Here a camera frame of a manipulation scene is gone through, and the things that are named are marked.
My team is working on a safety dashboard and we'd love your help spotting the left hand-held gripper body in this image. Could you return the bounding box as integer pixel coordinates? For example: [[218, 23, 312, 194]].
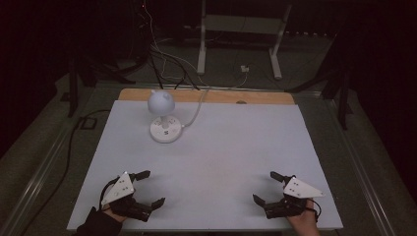
[[100, 171, 153, 222]]

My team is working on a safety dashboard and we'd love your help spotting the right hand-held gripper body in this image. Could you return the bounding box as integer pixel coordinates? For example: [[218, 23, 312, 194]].
[[264, 175, 326, 220]]

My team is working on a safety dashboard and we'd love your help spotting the person's left hand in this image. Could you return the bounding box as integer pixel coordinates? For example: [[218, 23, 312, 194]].
[[102, 206, 130, 224]]

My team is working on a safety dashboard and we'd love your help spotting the person's right hand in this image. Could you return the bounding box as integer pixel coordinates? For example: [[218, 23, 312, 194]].
[[286, 199, 322, 236]]

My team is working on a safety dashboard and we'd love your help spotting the white table sheet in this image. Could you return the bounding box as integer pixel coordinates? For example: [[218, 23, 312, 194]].
[[66, 99, 344, 233]]

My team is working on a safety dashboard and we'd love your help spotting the white round desk lamp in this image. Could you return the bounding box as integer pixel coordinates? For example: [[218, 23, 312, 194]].
[[147, 89, 183, 145]]

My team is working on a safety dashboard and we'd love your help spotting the wooden table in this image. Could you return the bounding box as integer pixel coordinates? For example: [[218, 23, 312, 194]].
[[117, 88, 296, 106]]

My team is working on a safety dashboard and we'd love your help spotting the black stand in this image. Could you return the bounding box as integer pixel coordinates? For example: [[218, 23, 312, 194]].
[[59, 53, 137, 119], [284, 30, 355, 131]]

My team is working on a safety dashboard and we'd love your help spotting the white metal stand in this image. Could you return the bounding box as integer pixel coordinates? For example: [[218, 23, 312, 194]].
[[196, 0, 293, 81]]

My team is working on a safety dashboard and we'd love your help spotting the left hand-held gripper black cable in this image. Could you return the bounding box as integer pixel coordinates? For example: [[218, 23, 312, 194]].
[[98, 178, 120, 211]]

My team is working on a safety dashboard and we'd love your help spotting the hand-held gripper black cable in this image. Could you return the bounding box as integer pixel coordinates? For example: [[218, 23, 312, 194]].
[[98, 178, 120, 211], [310, 198, 323, 224]]

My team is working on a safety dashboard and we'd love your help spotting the right hand-held gripper black cable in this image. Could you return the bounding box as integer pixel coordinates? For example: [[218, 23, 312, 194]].
[[310, 198, 323, 224]]

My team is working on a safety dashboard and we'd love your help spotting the long black floor cable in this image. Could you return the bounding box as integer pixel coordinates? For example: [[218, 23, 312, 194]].
[[19, 108, 112, 236]]

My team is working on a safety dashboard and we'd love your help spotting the black square floor frame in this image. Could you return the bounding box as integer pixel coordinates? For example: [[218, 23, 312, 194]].
[[79, 116, 98, 131]]

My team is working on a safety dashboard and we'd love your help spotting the white lamp cable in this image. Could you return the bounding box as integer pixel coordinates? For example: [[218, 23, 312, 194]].
[[181, 88, 210, 130]]

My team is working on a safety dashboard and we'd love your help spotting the black cable bundle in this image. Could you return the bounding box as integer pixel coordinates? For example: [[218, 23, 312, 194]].
[[148, 43, 202, 91]]

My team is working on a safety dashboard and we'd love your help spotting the thin white cable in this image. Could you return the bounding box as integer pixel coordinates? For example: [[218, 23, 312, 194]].
[[143, 0, 185, 82]]

